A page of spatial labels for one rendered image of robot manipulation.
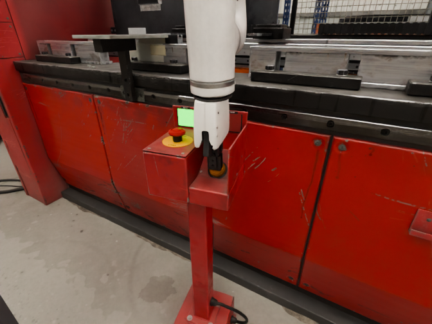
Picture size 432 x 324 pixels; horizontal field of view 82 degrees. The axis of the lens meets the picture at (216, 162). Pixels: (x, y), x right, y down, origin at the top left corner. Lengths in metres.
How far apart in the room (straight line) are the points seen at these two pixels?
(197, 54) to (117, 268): 1.13
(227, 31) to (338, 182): 0.51
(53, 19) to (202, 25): 1.49
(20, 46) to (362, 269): 1.84
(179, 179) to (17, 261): 1.23
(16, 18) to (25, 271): 1.26
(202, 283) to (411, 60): 0.83
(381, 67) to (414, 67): 0.07
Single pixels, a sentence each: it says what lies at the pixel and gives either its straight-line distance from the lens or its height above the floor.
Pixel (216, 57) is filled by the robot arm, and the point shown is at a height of 0.97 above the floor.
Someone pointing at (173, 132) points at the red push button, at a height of 0.81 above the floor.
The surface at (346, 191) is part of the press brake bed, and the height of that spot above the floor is 0.61.
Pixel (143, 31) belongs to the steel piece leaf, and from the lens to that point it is 1.02.
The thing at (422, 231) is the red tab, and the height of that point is 0.56.
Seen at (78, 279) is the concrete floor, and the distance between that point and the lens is 1.41.
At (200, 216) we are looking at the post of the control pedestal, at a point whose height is 0.58.
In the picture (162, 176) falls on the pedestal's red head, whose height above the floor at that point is 0.72.
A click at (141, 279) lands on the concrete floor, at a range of 1.30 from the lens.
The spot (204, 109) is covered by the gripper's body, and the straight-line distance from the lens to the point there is 0.46.
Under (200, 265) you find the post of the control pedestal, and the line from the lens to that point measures 0.80.
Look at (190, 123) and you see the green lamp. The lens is 0.66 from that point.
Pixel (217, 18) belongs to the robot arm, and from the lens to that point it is 0.43.
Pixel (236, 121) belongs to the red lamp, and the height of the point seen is 0.81.
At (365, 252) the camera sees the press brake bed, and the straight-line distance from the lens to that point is 0.90.
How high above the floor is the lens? 1.01
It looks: 28 degrees down
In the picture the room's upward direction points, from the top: straight up
